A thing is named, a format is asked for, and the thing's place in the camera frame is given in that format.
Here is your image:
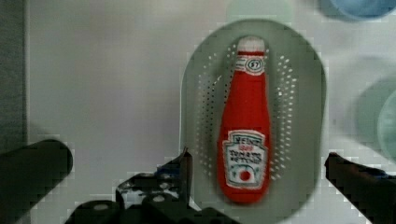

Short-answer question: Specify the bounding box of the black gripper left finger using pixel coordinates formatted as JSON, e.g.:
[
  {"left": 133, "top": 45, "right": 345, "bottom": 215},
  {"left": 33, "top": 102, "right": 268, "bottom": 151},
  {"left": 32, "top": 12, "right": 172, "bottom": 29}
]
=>
[{"left": 116, "top": 147, "right": 192, "bottom": 209}]

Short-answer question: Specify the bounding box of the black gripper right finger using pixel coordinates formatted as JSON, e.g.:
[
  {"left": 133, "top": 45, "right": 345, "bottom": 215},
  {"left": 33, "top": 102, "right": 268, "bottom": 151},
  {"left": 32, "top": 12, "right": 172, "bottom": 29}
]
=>
[{"left": 324, "top": 152, "right": 396, "bottom": 224}]

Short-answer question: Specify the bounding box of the red plush ketchup bottle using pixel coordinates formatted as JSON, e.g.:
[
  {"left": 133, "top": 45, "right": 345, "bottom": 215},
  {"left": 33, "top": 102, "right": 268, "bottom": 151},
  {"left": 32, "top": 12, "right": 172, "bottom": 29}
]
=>
[{"left": 217, "top": 36, "right": 271, "bottom": 203}]

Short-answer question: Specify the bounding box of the grey-green oval strainer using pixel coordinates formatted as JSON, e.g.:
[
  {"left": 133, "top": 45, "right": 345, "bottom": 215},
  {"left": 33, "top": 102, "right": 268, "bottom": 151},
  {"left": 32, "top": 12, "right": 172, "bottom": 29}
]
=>
[{"left": 180, "top": 20, "right": 326, "bottom": 224}]

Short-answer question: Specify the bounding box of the teal green cup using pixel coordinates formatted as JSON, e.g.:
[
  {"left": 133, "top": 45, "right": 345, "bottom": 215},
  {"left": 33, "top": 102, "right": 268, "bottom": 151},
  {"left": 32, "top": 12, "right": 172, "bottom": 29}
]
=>
[{"left": 355, "top": 77, "right": 395, "bottom": 161}]

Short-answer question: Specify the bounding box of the black cylinder cup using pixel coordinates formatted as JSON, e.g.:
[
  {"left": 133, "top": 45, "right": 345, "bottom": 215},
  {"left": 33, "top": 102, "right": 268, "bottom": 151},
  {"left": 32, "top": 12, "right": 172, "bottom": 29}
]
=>
[{"left": 0, "top": 139, "right": 73, "bottom": 224}]

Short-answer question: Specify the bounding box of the blue cup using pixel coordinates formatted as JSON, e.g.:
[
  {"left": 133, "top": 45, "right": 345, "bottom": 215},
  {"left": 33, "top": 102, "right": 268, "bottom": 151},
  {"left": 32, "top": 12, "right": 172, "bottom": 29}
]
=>
[{"left": 318, "top": 0, "right": 396, "bottom": 21}]

